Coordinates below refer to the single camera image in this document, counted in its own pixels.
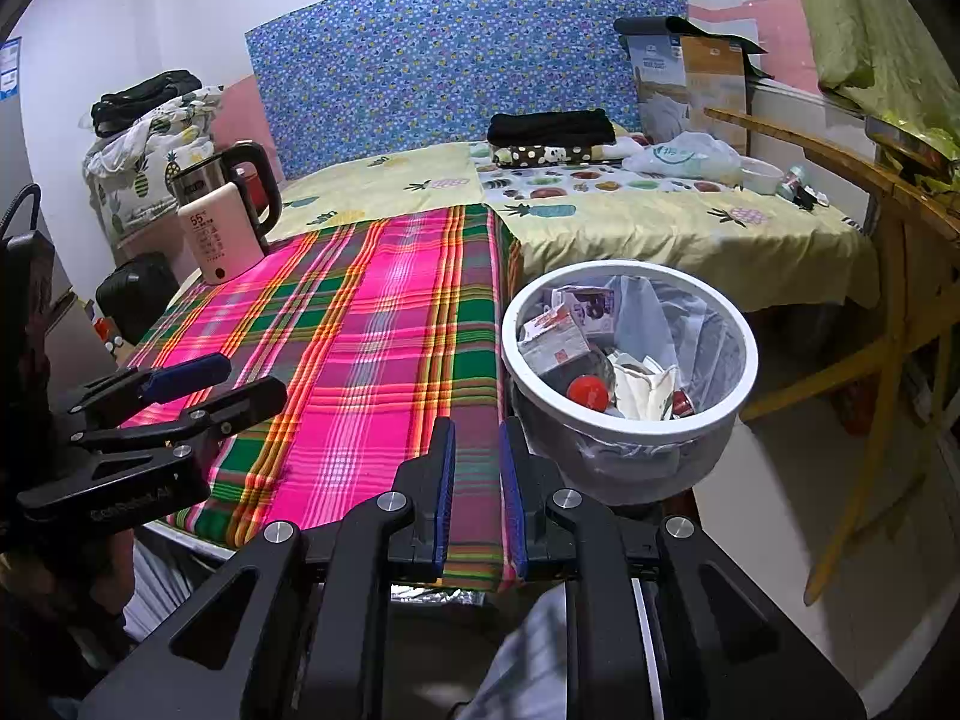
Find white bowl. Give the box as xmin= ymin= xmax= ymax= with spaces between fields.
xmin=739 ymin=157 xmax=785 ymax=196

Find red object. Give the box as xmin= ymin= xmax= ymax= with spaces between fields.
xmin=238 ymin=165 xmax=275 ymax=211

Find black bag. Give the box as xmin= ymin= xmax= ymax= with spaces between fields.
xmin=90 ymin=70 xmax=203 ymax=137

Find wooden table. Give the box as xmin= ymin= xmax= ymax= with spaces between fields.
xmin=705 ymin=106 xmax=960 ymax=605

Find translucent bin liner bag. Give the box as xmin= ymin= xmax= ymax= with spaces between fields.
xmin=510 ymin=270 xmax=751 ymax=507

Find pale purple printed packet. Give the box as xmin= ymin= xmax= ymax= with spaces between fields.
xmin=551 ymin=285 xmax=620 ymax=342

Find pink green plaid tablecloth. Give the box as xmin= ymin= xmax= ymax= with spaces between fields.
xmin=120 ymin=202 xmax=526 ymax=593

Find pineapple print quilt pile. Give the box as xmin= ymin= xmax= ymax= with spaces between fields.
xmin=82 ymin=86 xmax=226 ymax=245

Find brown cardboard box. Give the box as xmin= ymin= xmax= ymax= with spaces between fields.
xmin=615 ymin=15 xmax=770 ymax=158

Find white plastic bag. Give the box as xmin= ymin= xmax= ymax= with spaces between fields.
xmin=622 ymin=131 xmax=743 ymax=179

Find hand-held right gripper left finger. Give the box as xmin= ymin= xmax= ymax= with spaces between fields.
xmin=75 ymin=416 xmax=458 ymax=720

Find white fruit print cloth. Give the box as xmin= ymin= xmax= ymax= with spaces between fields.
xmin=476 ymin=154 xmax=721 ymax=207

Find yellow pineapple print bed sheet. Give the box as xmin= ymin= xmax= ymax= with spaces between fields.
xmin=165 ymin=139 xmax=882 ymax=316

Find clear plastic bottle red cap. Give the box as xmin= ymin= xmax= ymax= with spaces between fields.
xmin=555 ymin=351 xmax=623 ymax=413

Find brown polka dot cloth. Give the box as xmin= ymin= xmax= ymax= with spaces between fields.
xmin=491 ymin=139 xmax=601 ymax=170

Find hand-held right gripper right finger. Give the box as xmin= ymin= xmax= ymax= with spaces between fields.
xmin=499 ymin=416 xmax=871 ymax=720

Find printed white bedding package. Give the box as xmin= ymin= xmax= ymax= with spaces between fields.
xmin=626 ymin=34 xmax=691 ymax=143

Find blue floral board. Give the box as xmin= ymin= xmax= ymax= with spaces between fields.
xmin=245 ymin=0 xmax=689 ymax=181

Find person's light trousers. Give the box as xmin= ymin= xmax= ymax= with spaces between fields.
xmin=457 ymin=585 xmax=668 ymax=720

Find white round bin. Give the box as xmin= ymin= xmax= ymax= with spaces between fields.
xmin=501 ymin=260 xmax=760 ymax=507

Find black folded clothes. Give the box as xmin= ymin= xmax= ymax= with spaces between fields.
xmin=486 ymin=109 xmax=617 ymax=147

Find metal tray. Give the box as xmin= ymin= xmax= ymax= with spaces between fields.
xmin=862 ymin=112 xmax=960 ymax=166

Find steel kettle black handle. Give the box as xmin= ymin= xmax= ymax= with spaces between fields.
xmin=169 ymin=141 xmax=284 ymax=256

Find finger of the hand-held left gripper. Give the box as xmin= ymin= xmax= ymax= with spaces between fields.
xmin=71 ymin=377 xmax=290 ymax=458
xmin=66 ymin=352 xmax=233 ymax=417

